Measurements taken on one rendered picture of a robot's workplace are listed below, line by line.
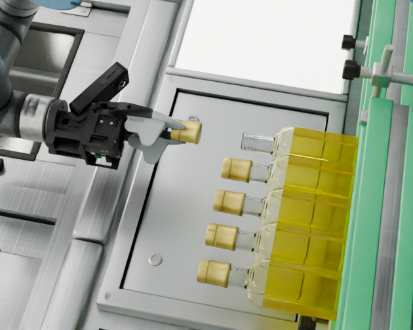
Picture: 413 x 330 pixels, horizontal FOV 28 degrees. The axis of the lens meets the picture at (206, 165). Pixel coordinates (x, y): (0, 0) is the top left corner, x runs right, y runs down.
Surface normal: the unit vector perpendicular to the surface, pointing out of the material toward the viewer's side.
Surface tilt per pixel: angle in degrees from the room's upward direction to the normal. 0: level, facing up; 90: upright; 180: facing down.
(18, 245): 90
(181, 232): 90
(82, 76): 90
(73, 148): 90
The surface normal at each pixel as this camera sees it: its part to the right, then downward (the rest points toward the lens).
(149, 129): -0.12, -0.48
